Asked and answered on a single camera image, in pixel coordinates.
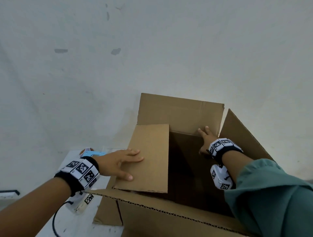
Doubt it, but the person's right hand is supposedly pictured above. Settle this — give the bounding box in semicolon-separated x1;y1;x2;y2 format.
197;126;218;156

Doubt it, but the person's left hand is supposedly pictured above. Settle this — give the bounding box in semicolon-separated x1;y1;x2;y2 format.
94;149;145;181

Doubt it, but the brown cardboard box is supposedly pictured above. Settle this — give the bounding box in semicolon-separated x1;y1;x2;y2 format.
92;93;274;237

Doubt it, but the person's right forearm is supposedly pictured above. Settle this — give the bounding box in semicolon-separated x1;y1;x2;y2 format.
221;150;254;184

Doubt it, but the person's left forearm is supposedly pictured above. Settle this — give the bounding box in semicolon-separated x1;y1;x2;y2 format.
0;177;72;237

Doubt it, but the right wristband with marker tiles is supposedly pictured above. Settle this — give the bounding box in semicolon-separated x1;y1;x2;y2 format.
208;138;244;160

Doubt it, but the wristband with marker tiles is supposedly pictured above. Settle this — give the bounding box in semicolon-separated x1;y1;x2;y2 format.
54;156;100;197
208;138;244;160

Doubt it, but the blue tape dispenser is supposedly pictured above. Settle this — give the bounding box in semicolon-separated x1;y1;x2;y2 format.
79;147;107;158

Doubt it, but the left wristband with marker tiles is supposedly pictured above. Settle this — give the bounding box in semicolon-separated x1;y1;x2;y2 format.
54;156;100;197

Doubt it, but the green sleeve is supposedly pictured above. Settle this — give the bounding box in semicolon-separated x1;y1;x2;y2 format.
224;158;313;237

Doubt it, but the dark framed white panel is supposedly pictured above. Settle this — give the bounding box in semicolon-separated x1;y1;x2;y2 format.
0;190;21;199

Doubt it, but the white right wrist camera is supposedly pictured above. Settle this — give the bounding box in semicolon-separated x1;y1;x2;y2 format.
210;164;236;190

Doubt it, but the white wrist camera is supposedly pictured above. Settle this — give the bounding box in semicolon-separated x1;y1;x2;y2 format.
69;191;95;214
210;164;236;190

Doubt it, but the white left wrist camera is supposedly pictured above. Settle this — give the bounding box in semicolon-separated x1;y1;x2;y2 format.
69;191;95;214

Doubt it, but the black cable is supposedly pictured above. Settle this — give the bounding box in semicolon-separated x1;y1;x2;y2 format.
52;200;74;237

